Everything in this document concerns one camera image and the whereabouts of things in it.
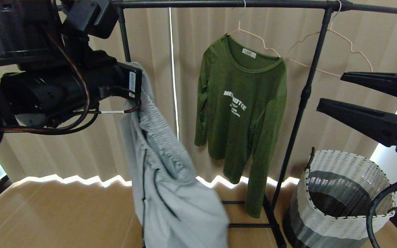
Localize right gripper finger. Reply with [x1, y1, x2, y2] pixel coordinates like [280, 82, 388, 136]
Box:
[340, 71, 397, 99]
[316, 98, 397, 147]

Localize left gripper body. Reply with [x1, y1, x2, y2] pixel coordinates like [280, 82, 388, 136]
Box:
[0, 61, 143, 126]

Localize green long-sleeved shirt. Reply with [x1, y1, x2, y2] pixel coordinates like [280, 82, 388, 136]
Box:
[194, 34, 287, 218]

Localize pink clothes hanger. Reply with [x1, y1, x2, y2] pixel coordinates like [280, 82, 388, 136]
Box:
[227, 0, 282, 58]
[286, 0, 374, 77]

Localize pale grey shorts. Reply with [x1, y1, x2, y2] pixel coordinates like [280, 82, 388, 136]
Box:
[119, 62, 230, 248]

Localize white laundry basket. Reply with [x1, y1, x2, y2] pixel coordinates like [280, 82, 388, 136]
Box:
[283, 147, 397, 248]

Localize black clothes rack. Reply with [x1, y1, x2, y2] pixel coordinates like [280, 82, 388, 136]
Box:
[111, 0, 397, 248]

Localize beige curtain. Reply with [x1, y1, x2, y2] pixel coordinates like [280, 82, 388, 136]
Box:
[0, 0, 397, 188]

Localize black cable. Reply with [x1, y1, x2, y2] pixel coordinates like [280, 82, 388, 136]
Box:
[366, 172, 397, 248]

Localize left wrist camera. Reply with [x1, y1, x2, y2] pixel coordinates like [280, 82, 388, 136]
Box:
[61, 0, 120, 68]

